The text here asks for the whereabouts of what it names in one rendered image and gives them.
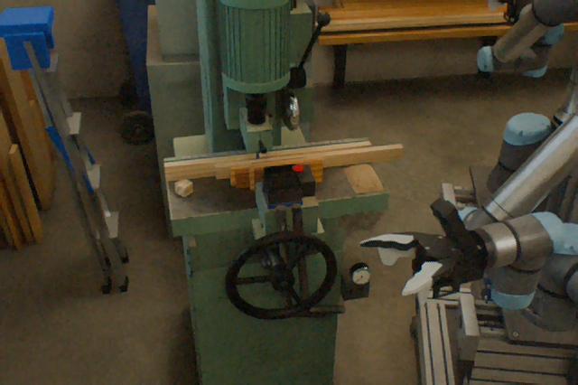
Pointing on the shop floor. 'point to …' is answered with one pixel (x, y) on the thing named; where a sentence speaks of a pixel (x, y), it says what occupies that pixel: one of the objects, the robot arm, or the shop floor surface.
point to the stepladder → (64, 132)
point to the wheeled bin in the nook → (129, 14)
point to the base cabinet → (260, 329)
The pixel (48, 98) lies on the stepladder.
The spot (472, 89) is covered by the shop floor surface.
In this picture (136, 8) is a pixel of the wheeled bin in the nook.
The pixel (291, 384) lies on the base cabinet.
